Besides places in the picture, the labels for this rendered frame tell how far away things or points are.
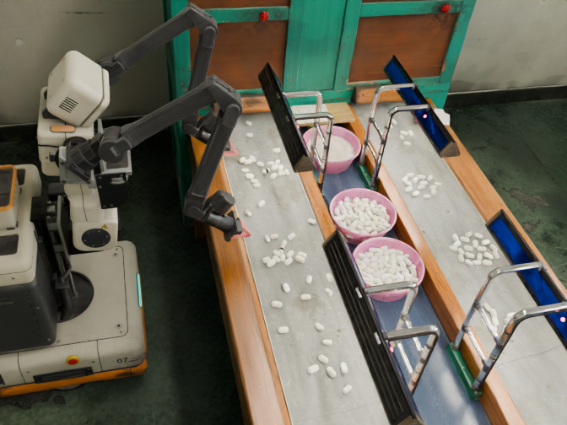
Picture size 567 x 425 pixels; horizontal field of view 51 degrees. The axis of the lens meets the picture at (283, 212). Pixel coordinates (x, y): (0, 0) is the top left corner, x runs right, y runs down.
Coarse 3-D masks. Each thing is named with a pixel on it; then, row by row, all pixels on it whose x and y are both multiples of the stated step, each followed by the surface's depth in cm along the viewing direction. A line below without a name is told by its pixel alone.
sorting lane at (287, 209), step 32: (256, 128) 276; (224, 160) 258; (256, 160) 260; (288, 160) 261; (256, 192) 245; (288, 192) 246; (256, 224) 232; (288, 224) 233; (256, 256) 220; (320, 256) 223; (256, 288) 209; (320, 288) 212; (288, 320) 201; (320, 320) 202; (288, 352) 192; (320, 352) 193; (352, 352) 194; (288, 384) 184; (320, 384) 185; (352, 384) 186; (320, 416) 177; (352, 416) 178; (384, 416) 179
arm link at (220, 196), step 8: (216, 192) 197; (224, 192) 198; (208, 200) 198; (216, 200) 196; (224, 200) 195; (232, 200) 198; (192, 208) 194; (216, 208) 197; (224, 208) 197; (192, 216) 196; (200, 216) 196
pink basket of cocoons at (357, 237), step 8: (344, 192) 246; (360, 192) 248; (376, 192) 246; (336, 200) 244; (344, 200) 247; (376, 200) 247; (392, 208) 241; (392, 216) 240; (336, 224) 235; (392, 224) 233; (344, 232) 233; (352, 232) 229; (384, 232) 230; (352, 240) 235; (360, 240) 233; (376, 240) 237
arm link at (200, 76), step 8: (208, 32) 203; (200, 40) 207; (208, 40) 205; (200, 48) 209; (208, 48) 209; (200, 56) 211; (208, 56) 212; (200, 64) 213; (208, 64) 214; (192, 72) 215; (200, 72) 215; (192, 80) 216; (200, 80) 217; (192, 88) 218; (184, 120) 224; (192, 120) 225
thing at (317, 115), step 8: (288, 96) 231; (296, 96) 232; (320, 96) 235; (320, 104) 237; (320, 112) 223; (288, 120) 220; (296, 120) 220; (328, 120) 225; (320, 128) 242; (328, 128) 228; (312, 136) 249; (320, 136) 240; (328, 136) 230; (312, 144) 251; (328, 144) 232; (312, 152) 254; (328, 152) 236; (320, 160) 246; (320, 168) 244; (320, 176) 245; (320, 184) 247
